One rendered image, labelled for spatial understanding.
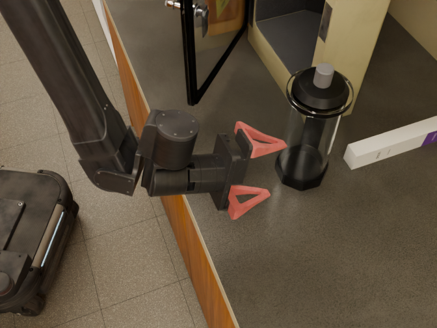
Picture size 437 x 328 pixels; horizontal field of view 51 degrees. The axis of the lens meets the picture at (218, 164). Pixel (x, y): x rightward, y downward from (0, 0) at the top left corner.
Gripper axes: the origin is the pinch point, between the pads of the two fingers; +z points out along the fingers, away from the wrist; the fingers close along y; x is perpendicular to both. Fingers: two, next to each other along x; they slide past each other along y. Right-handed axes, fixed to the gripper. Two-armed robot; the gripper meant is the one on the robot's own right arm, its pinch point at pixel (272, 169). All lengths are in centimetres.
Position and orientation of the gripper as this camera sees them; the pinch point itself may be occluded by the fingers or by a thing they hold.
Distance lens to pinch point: 72.1
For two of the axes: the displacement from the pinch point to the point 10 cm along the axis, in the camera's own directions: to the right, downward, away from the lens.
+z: 9.3, -0.5, 3.7
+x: -3.2, -6.1, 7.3
